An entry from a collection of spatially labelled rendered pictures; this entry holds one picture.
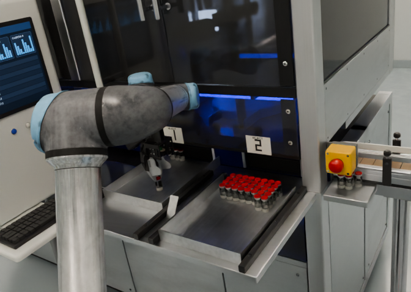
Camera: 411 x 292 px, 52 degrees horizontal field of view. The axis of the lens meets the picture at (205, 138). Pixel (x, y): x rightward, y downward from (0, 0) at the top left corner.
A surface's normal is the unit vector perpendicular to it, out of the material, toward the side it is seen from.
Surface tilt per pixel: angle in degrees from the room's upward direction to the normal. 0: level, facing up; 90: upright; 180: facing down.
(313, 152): 90
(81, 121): 75
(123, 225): 0
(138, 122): 93
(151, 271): 90
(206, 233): 0
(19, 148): 90
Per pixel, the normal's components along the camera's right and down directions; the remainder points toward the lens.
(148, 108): 0.72, -0.11
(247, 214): -0.15, -0.91
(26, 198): 0.82, 0.11
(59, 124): -0.21, -0.07
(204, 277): -0.54, 0.40
